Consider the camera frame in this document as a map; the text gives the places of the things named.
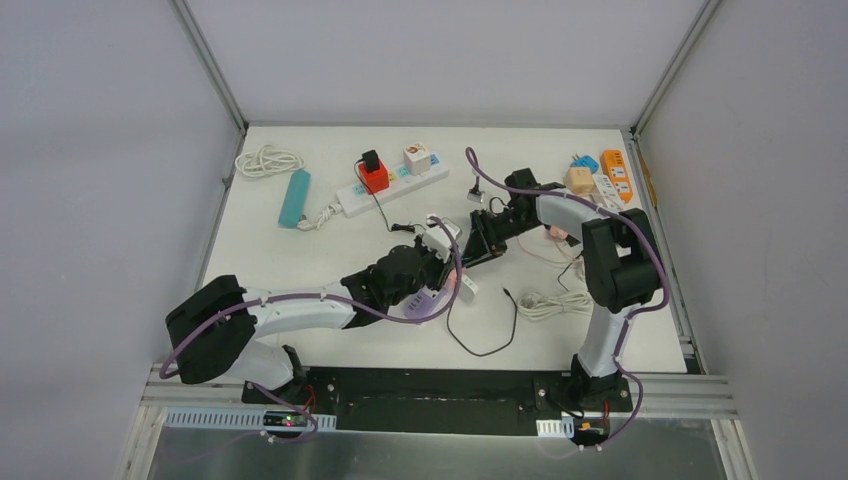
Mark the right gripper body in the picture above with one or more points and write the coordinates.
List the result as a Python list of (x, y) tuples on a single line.
[(503, 226)]

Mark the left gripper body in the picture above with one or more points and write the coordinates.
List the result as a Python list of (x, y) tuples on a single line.
[(436, 263)]

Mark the pink cube socket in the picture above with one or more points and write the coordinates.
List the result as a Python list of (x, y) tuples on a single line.
[(451, 281)]

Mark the purple power strip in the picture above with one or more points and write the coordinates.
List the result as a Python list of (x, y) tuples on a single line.
[(423, 304)]

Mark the white long power strip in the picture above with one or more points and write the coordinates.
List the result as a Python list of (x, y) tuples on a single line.
[(355, 200)]

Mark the white cube socket with picture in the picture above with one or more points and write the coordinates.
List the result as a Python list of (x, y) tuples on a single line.
[(417, 158)]

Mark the teal power strip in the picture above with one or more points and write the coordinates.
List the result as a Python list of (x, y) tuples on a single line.
[(294, 199)]

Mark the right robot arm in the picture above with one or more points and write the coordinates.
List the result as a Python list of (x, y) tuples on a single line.
[(622, 271)]

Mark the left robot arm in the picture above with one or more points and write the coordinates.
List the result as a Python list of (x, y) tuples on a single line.
[(218, 330)]

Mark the red cube socket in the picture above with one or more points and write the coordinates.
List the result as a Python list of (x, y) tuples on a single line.
[(375, 180)]

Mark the white flat adapter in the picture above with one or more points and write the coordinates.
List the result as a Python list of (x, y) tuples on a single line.
[(468, 289)]

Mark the beige cube adapter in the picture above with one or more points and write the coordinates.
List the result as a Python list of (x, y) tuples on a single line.
[(579, 181)]

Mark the small blue adapter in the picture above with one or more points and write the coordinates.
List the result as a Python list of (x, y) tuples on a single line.
[(586, 161)]

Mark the white power strip right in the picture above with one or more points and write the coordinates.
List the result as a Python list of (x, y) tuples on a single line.
[(605, 195)]

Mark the orange power strip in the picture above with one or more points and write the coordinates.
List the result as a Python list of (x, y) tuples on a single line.
[(615, 168)]

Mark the black charger on red cube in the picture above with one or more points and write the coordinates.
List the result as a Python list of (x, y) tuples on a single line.
[(370, 161)]

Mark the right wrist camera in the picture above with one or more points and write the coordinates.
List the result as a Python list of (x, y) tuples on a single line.
[(475, 195)]

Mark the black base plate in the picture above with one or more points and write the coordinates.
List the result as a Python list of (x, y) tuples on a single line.
[(469, 402)]

